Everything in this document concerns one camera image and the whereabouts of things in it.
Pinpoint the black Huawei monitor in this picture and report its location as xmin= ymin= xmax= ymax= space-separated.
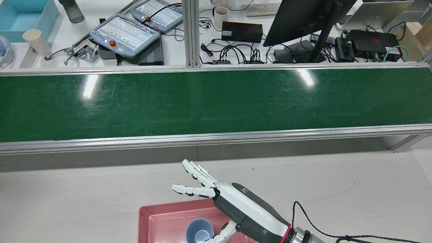
xmin=263 ymin=0 xmax=357 ymax=64

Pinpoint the black label strip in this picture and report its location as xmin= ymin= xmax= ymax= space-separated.
xmin=72 ymin=45 xmax=90 ymax=58

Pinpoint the white paper cup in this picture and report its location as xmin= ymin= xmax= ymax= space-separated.
xmin=23 ymin=29 xmax=52 ymax=57

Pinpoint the white keyboard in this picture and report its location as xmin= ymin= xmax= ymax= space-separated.
xmin=241 ymin=3 xmax=282 ymax=17

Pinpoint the black power adapter box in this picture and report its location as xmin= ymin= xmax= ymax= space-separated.
xmin=221 ymin=21 xmax=264 ymax=44

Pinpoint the light blue plastic bin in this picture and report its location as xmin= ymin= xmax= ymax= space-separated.
xmin=0 ymin=0 xmax=59 ymax=43

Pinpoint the blue-grey plastic cup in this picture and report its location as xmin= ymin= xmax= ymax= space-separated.
xmin=186 ymin=218 xmax=215 ymax=243

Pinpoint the dark grey power brick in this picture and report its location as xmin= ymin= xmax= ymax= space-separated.
xmin=273 ymin=49 xmax=294 ymax=64

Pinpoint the teal cable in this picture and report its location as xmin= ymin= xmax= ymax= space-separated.
xmin=381 ymin=46 xmax=411 ymax=63

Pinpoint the grey bottle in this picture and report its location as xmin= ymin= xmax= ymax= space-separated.
xmin=58 ymin=0 xmax=85 ymax=24

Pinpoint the white round container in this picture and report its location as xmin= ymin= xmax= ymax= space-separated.
xmin=0 ymin=35 xmax=14 ymax=68

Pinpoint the black mini PC red logo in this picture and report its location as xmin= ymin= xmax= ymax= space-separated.
xmin=348 ymin=29 xmax=404 ymax=63

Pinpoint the clear plastic bag with parts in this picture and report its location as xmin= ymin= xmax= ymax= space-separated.
xmin=77 ymin=46 xmax=99 ymax=62

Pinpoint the aluminium conveyor rail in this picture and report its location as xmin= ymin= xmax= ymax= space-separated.
xmin=0 ymin=124 xmax=432 ymax=156
xmin=0 ymin=62 xmax=431 ymax=76

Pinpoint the black teach pendant cable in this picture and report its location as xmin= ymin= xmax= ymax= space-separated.
xmin=143 ymin=3 xmax=183 ymax=25

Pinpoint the black braided hand cable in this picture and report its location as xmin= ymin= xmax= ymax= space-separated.
xmin=292 ymin=201 xmax=422 ymax=243

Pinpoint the pink plastic box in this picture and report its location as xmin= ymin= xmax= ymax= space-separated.
xmin=138 ymin=198 xmax=257 ymax=243

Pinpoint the white mug with dark inside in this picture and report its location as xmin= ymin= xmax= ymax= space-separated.
xmin=214 ymin=6 xmax=230 ymax=30

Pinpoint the green conveyor belt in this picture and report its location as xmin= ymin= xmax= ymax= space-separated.
xmin=0 ymin=67 xmax=432 ymax=143

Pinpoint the grey metal box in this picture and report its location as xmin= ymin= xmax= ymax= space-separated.
xmin=97 ymin=44 xmax=118 ymax=60

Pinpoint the black docking device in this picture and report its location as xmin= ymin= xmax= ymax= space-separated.
xmin=334 ymin=36 xmax=355 ymax=63

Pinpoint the aluminium support strut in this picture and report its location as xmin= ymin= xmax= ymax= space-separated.
xmin=390 ymin=133 xmax=432 ymax=154

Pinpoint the cardboard box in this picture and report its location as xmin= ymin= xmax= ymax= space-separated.
xmin=395 ymin=20 xmax=432 ymax=63

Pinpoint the aluminium profile post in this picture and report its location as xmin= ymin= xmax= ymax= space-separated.
xmin=182 ymin=0 xmax=200 ymax=68

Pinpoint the silver Huawei laptop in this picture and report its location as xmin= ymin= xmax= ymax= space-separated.
xmin=336 ymin=0 xmax=415 ymax=31

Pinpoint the black finned controller box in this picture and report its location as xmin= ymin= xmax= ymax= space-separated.
xmin=116 ymin=34 xmax=165 ymax=66

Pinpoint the large grey-blue teach pendant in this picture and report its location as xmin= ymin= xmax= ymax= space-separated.
xmin=89 ymin=13 xmax=161 ymax=58

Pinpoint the right robot hand white grey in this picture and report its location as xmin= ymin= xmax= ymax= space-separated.
xmin=171 ymin=159 xmax=293 ymax=243

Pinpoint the grey-blue teach pendant with cable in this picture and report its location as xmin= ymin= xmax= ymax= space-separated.
xmin=130 ymin=0 xmax=184 ymax=33

